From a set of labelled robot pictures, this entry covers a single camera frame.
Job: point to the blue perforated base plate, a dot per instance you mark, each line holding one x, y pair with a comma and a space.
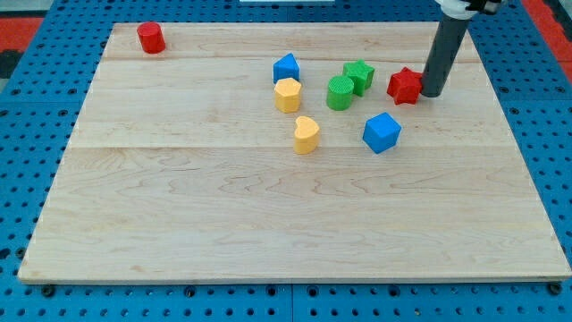
525, 51

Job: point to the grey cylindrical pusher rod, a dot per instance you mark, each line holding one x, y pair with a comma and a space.
446, 43

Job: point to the red cylinder block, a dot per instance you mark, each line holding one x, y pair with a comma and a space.
151, 37

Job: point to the red star block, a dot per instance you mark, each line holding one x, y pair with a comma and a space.
405, 86

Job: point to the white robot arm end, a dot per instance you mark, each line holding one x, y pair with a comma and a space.
467, 9

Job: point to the yellow hexagon block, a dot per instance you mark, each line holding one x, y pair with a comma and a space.
287, 95

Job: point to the light wooden board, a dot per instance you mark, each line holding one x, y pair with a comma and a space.
181, 170

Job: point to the green cylinder block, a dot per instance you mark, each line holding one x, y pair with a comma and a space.
340, 91

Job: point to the blue cube block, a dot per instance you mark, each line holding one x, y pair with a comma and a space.
381, 132

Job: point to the yellow heart block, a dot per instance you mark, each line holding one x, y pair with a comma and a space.
306, 135

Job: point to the green star block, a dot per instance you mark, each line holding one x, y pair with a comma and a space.
362, 75

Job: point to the blue triangular prism block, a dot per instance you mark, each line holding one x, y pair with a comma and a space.
286, 67

